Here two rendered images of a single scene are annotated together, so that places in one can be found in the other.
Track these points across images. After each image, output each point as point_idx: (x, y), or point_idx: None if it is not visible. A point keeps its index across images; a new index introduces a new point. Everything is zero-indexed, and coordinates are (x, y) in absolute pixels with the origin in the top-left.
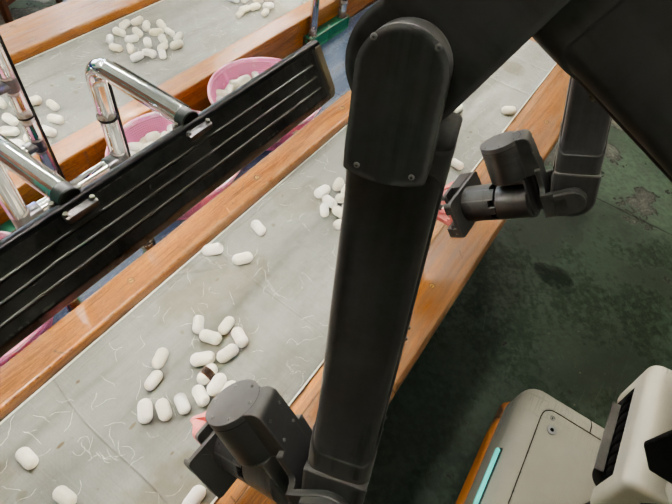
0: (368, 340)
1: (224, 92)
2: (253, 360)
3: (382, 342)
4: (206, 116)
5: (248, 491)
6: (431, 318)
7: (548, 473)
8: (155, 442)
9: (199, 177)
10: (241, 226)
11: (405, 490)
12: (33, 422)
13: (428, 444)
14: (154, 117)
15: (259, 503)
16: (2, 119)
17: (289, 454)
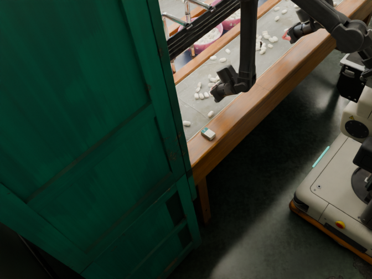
0: (247, 37)
1: None
2: None
3: (249, 36)
4: (214, 6)
5: (225, 111)
6: (285, 73)
7: (349, 153)
8: (199, 103)
9: (212, 22)
10: (222, 51)
11: (291, 172)
12: None
13: (303, 157)
14: (191, 20)
15: (228, 113)
16: None
17: (234, 78)
